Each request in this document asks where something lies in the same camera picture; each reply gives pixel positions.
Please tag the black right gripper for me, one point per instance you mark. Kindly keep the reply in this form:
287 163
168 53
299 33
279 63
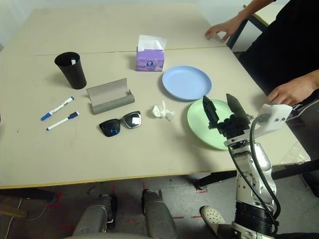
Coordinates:
231 127

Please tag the light green plate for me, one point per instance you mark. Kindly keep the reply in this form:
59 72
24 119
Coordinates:
199 124

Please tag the white tissue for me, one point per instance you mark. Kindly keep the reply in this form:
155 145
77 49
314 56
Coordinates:
160 110

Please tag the black sunglasses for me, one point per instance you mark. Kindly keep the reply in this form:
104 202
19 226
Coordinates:
112 128

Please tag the grey glasses case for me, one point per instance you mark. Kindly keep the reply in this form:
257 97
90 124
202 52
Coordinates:
109 99

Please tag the slim marker black eraser cap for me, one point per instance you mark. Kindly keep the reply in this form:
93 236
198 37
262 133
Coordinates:
62 121

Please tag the bystander left forearm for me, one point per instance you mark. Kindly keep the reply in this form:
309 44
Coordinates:
311 82

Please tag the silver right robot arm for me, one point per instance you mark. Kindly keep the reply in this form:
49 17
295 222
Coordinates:
249 179

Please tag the bystander right forearm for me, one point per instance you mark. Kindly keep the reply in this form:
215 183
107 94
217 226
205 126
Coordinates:
251 10

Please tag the bystander left hand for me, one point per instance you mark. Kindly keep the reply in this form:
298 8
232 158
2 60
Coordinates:
291 93

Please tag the bystander right hand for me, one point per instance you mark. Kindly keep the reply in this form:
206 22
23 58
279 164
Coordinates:
226 28

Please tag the clear plastic film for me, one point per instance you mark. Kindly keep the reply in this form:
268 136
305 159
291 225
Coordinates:
296 154

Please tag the purple tissue box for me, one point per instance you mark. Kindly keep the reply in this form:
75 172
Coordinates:
149 59

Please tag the bystander black clothed torso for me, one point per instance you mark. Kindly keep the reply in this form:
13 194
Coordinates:
286 44

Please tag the black table leg bar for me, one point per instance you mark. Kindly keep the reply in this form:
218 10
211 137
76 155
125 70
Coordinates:
294 171
27 194

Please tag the side table with black legs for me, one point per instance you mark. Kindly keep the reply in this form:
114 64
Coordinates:
261 16

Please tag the white clog shoe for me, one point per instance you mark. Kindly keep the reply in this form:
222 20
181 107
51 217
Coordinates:
211 219

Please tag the grey robot right leg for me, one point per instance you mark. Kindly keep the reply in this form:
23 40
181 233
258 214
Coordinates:
157 216

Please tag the grey robot leg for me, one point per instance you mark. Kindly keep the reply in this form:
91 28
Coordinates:
94 216
157 216

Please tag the black plastic cup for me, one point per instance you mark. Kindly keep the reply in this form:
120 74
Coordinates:
72 74

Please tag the thick white marker blue cap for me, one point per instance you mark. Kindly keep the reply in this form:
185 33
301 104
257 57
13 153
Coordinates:
57 108

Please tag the grey robot left leg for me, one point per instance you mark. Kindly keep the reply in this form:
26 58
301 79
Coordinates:
94 216

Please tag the grey robot torso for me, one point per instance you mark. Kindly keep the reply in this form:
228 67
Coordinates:
104 236

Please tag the brown wooden piece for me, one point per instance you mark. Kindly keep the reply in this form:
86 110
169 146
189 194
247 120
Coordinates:
12 210

